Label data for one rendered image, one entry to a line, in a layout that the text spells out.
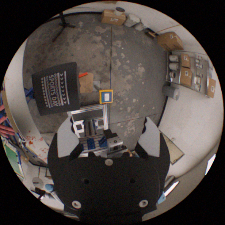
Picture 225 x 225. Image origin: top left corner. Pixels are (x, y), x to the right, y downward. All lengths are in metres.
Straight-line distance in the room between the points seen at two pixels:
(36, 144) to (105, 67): 1.64
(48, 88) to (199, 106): 3.51
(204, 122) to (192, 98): 0.93
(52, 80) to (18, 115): 0.60
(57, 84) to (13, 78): 0.58
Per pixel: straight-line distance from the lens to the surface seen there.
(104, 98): 0.68
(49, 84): 0.73
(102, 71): 1.64
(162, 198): 0.52
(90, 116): 1.60
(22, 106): 0.15
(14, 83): 0.15
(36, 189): 1.04
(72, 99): 0.69
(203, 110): 3.09
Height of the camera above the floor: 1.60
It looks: 56 degrees down
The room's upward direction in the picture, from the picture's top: 145 degrees clockwise
